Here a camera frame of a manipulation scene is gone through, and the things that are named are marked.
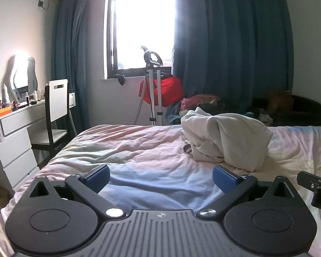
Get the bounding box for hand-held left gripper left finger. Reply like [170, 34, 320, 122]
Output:
[29, 164, 126, 219]

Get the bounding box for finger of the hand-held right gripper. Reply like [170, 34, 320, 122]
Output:
[296, 167, 321, 192]

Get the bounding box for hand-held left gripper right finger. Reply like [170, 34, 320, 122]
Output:
[198, 164, 298, 219]

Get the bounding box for white pants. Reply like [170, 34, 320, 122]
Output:
[181, 106, 274, 172]

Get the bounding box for pile of colourful clothes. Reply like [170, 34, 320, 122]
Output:
[166, 94, 253, 125]

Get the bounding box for pink and white bed quilt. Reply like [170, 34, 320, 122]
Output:
[0, 124, 321, 257]

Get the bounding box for dark armchair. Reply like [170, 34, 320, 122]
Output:
[251, 90, 321, 127]

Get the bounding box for white and black chair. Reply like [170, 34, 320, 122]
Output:
[31, 79, 77, 164]

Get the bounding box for white dressing table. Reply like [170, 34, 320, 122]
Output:
[0, 100, 47, 193]

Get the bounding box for black object on window sill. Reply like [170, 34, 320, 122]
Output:
[114, 73, 127, 87]

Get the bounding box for red bag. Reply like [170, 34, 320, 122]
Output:
[138, 75, 185, 106]

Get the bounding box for garment steamer stand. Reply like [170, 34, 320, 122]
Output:
[133, 45, 168, 126]

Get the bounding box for wavy mirror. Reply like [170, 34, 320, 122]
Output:
[9, 54, 39, 102]

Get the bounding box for wide teal curtain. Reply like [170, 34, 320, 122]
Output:
[171, 0, 296, 108]

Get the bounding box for window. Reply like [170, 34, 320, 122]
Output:
[104, 0, 177, 80]

